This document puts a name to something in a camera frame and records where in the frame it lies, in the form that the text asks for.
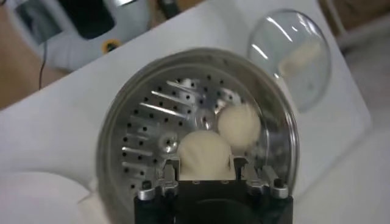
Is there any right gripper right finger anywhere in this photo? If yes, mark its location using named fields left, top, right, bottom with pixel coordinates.
left=233, top=156, right=289, bottom=200

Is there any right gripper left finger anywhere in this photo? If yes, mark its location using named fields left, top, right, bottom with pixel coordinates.
left=137, top=156, right=183, bottom=201

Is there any white steamed baozi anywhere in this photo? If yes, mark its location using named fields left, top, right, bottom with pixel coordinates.
left=217, top=102, right=262, bottom=150
left=177, top=130, right=236, bottom=180

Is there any glass lid with cream handle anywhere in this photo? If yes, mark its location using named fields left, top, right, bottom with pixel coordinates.
left=246, top=9, right=332, bottom=113

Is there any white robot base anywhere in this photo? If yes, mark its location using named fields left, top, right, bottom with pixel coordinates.
left=5, top=0, right=151, bottom=73

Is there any stainless perforated steamer basket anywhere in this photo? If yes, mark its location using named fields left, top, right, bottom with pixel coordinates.
left=96, top=47, right=300, bottom=224

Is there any white round plate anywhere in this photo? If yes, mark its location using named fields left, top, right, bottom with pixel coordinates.
left=0, top=170, right=95, bottom=224

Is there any white side desk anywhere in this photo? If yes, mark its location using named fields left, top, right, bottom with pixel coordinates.
left=319, top=0, right=390, bottom=52

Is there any black power adapter with cable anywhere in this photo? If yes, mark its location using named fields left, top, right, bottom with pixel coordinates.
left=157, top=0, right=182, bottom=19

